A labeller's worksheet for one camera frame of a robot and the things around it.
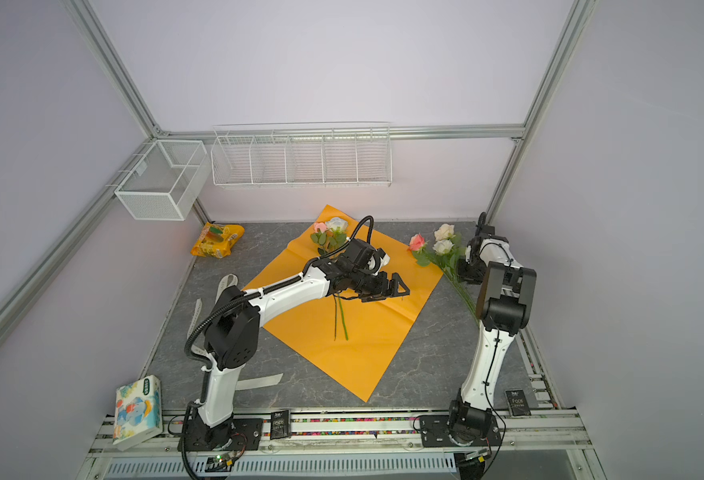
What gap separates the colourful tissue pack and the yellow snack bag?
447 mm

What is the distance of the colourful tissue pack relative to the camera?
713 mm

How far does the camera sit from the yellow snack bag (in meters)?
1.08
